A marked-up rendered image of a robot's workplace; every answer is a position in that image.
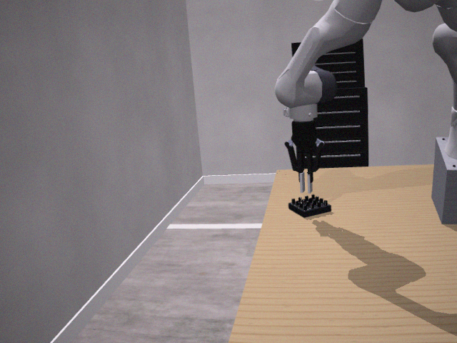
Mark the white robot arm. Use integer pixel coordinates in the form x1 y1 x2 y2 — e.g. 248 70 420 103
275 0 457 159

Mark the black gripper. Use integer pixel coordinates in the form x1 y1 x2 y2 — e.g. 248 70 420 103
285 120 325 194

